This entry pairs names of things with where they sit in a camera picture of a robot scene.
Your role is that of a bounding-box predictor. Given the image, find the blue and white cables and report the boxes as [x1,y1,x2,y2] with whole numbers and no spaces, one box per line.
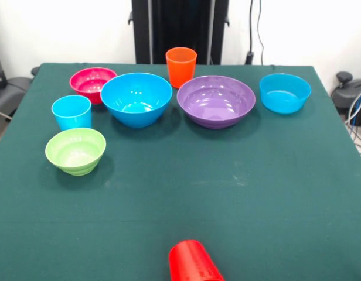
[343,87,361,153]

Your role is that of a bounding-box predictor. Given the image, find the small blue bowl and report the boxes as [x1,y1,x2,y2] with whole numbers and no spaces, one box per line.
[258,73,312,114]

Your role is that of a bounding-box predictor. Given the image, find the large blue bowl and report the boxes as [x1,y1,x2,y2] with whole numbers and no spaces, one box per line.
[100,72,173,129]

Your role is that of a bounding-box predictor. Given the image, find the blue cup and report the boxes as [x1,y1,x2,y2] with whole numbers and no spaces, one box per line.
[51,94,93,132]

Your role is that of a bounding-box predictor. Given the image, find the dark green tablecloth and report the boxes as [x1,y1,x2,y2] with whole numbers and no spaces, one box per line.
[0,63,361,281]

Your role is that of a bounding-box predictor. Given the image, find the purple bowl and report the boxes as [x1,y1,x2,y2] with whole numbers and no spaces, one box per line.
[176,75,256,129]

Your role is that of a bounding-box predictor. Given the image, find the black cable with plug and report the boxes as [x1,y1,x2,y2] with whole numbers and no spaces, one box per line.
[244,0,256,66]

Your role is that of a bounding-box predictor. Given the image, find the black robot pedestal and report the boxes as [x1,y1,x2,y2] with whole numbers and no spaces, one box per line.
[128,0,230,65]

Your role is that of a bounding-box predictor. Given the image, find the orange cup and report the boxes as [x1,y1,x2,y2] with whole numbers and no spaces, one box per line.
[165,47,198,90]

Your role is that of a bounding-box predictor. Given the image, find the black equipment base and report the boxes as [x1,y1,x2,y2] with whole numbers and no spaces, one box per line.
[331,71,361,109]
[0,76,32,114]

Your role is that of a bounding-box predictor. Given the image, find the small pinkish red bowl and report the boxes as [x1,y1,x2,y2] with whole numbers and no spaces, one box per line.
[69,67,118,105]

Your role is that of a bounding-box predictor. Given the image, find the red cup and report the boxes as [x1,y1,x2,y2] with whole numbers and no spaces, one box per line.
[168,239,226,281]

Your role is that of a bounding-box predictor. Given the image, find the small green bowl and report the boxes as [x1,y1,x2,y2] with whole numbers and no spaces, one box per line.
[45,128,107,177]

